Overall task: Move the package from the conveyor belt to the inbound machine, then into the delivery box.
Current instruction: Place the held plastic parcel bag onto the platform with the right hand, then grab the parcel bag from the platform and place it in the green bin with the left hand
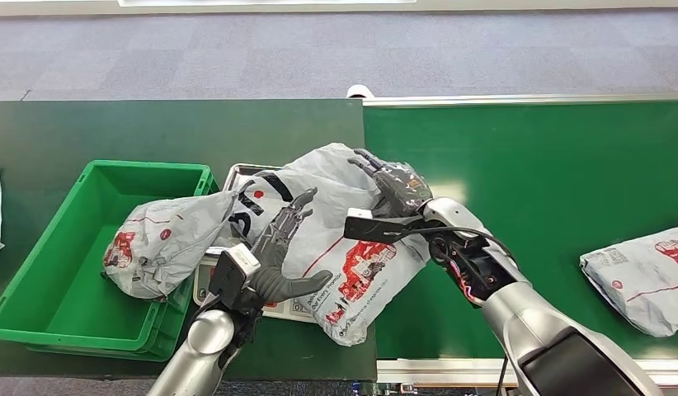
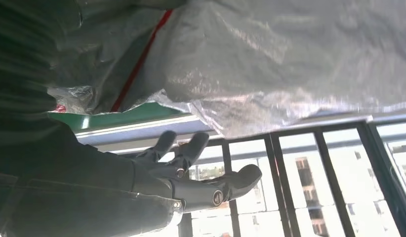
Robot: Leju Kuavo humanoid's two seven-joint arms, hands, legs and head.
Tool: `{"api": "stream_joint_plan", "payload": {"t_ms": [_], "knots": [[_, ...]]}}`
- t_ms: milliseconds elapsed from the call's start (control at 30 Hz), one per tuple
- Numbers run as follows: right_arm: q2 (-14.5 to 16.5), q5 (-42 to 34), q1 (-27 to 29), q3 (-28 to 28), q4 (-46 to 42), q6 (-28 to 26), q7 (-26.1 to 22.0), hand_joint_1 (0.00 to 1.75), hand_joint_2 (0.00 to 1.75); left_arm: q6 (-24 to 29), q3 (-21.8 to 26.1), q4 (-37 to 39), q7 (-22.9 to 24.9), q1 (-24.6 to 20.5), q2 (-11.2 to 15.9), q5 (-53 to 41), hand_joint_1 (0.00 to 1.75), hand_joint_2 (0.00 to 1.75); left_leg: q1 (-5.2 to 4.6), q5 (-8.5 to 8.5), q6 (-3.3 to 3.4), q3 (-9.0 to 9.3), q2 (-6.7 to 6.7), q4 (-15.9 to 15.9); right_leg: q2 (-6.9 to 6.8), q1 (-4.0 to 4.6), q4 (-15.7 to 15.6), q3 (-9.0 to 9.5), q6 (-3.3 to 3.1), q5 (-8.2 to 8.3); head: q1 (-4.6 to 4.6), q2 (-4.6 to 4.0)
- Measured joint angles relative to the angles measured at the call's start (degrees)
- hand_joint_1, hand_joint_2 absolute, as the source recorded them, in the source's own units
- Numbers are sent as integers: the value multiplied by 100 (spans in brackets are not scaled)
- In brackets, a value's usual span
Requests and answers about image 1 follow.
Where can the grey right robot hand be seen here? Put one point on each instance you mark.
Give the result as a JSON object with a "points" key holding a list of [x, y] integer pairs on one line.
{"points": [[402, 188]]}

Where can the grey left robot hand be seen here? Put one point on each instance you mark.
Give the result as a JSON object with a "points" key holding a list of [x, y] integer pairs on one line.
{"points": [[276, 257]]}

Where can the large white package black print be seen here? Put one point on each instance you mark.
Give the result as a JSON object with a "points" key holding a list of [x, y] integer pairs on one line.
{"points": [[328, 180]]}

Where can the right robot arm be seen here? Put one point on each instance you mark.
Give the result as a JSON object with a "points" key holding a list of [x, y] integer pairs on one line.
{"points": [[530, 322]]}

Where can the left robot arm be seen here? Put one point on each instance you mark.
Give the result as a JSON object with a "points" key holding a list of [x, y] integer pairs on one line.
{"points": [[202, 350]]}

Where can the white conveyor end roller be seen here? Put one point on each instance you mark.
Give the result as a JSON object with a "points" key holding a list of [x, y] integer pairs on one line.
{"points": [[360, 91]]}

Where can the green conveyor belt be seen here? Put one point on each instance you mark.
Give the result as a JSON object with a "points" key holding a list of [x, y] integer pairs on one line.
{"points": [[535, 164]]}

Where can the steel tray electronic scale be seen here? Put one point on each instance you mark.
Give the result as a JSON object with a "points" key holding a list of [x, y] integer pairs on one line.
{"points": [[201, 287]]}

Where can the green plastic crate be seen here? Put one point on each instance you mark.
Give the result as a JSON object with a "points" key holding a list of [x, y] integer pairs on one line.
{"points": [[55, 284]]}

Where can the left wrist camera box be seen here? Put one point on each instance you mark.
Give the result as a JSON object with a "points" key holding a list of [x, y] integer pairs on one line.
{"points": [[242, 257]]}

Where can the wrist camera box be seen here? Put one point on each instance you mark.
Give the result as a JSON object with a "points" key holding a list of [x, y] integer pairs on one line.
{"points": [[242, 257], [372, 229]]}

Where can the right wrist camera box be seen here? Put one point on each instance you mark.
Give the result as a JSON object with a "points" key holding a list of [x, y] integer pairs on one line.
{"points": [[372, 229]]}

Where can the silver conveyor side rail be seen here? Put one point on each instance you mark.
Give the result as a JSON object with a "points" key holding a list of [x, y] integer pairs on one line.
{"points": [[437, 370], [535, 100]]}

